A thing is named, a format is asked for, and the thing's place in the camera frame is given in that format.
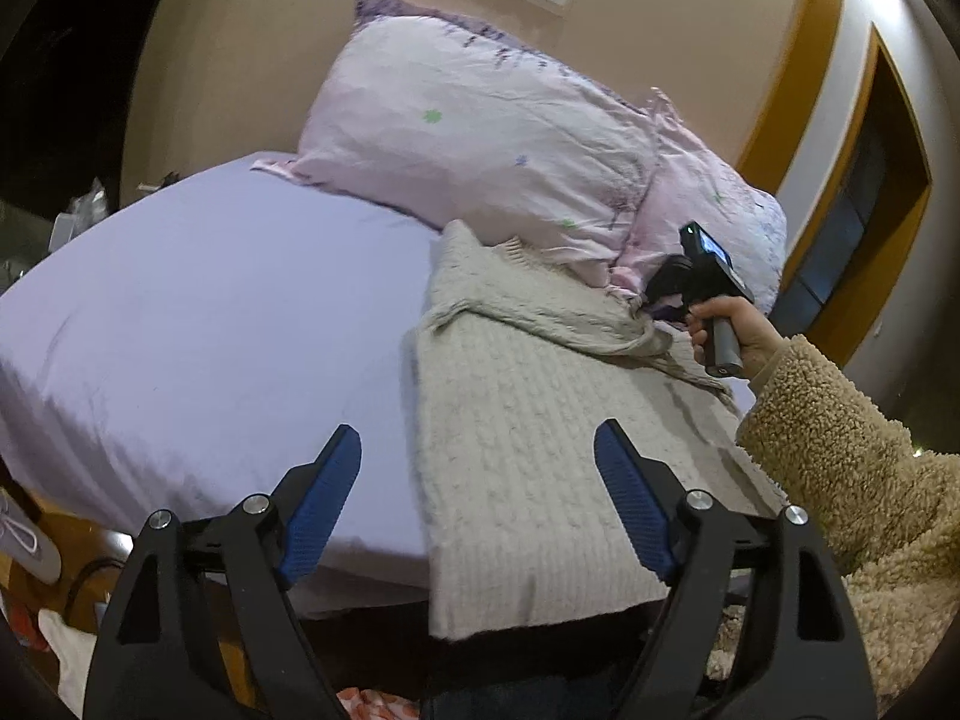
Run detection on cluttered bedside items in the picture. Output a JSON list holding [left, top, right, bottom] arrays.
[[0, 170, 182, 295]]

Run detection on person's right hand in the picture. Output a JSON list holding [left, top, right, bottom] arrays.
[[685, 296, 786, 382]]

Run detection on pink floral pillow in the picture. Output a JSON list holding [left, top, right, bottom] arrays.
[[256, 0, 658, 288]]

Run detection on lavender bed sheet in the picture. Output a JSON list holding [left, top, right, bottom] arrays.
[[2, 158, 443, 616]]

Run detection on beige fleece sleeve forearm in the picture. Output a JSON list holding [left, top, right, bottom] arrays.
[[737, 337, 958, 709]]

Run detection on cream cable-knit sweater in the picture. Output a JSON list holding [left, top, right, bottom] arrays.
[[415, 221, 782, 640]]

